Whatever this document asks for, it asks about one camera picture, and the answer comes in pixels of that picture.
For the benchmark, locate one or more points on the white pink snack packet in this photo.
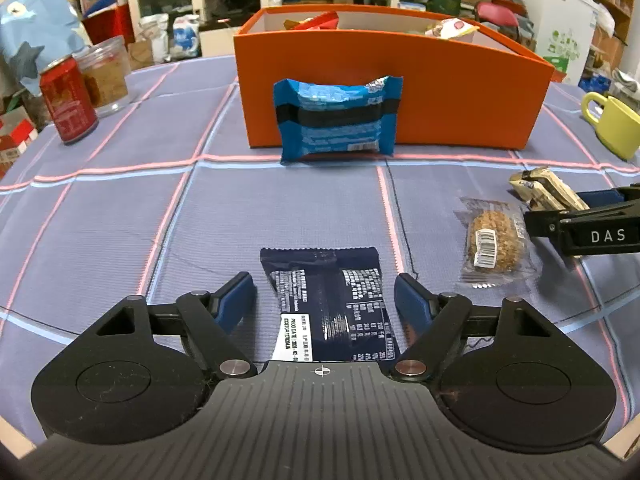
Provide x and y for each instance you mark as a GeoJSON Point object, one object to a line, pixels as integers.
{"type": "Point", "coordinates": [452, 27]}

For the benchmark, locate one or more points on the beige snack packet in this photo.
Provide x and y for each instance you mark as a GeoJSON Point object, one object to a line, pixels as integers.
{"type": "Point", "coordinates": [550, 190]}

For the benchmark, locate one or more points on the purple checked tablecloth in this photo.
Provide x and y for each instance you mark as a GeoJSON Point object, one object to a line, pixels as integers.
{"type": "Point", "coordinates": [150, 210]}

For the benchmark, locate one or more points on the clear plastic jar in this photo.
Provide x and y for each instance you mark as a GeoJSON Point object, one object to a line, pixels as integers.
{"type": "Point", "coordinates": [107, 80]}

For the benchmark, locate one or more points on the orange cardboard box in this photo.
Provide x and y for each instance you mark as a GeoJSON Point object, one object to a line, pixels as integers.
{"type": "Point", "coordinates": [450, 90]}

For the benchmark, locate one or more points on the white chest freezer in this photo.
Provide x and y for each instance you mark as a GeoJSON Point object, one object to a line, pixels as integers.
{"type": "Point", "coordinates": [555, 10]}

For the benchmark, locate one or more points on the blue star cloth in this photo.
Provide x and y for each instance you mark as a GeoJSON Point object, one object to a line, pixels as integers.
{"type": "Point", "coordinates": [35, 25]}

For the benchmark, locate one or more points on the orange green carton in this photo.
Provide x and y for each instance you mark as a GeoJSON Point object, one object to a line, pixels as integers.
{"type": "Point", "coordinates": [555, 67]}

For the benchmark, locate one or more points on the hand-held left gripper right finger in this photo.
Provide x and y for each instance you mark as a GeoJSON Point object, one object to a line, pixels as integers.
{"type": "Point", "coordinates": [412, 300]}

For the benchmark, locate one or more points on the clear cookie packet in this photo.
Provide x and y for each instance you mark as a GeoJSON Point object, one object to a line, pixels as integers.
{"type": "Point", "coordinates": [492, 240]}

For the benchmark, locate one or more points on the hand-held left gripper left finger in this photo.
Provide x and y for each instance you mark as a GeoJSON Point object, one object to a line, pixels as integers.
{"type": "Point", "coordinates": [232, 300]}

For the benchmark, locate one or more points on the red white carton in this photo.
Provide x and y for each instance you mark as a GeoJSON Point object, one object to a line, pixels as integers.
{"type": "Point", "coordinates": [17, 140]}

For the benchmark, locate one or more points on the blue white bag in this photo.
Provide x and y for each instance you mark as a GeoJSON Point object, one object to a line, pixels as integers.
{"type": "Point", "coordinates": [186, 35]}

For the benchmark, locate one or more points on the orange red snack packet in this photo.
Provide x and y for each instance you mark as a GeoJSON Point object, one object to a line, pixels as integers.
{"type": "Point", "coordinates": [320, 21]}

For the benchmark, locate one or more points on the red folding chair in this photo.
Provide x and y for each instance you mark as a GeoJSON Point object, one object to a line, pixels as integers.
{"type": "Point", "coordinates": [495, 12]}

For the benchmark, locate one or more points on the yellow-green cup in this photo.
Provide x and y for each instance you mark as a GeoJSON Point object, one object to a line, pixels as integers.
{"type": "Point", "coordinates": [620, 125]}

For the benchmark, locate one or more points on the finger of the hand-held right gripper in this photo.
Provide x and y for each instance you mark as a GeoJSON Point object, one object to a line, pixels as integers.
{"type": "Point", "coordinates": [542, 224]}
{"type": "Point", "coordinates": [610, 197]}

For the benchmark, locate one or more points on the dark navy snack packet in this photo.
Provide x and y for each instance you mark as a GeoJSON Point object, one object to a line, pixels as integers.
{"type": "Point", "coordinates": [325, 290]}

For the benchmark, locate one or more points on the red gift bag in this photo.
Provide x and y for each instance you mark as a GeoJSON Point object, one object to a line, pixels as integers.
{"type": "Point", "coordinates": [107, 22]}

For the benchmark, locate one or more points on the red drink can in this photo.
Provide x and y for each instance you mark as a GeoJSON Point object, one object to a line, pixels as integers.
{"type": "Point", "coordinates": [70, 105]}

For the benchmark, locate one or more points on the blue snack packet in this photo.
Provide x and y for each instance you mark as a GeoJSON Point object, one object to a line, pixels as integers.
{"type": "Point", "coordinates": [335, 120]}

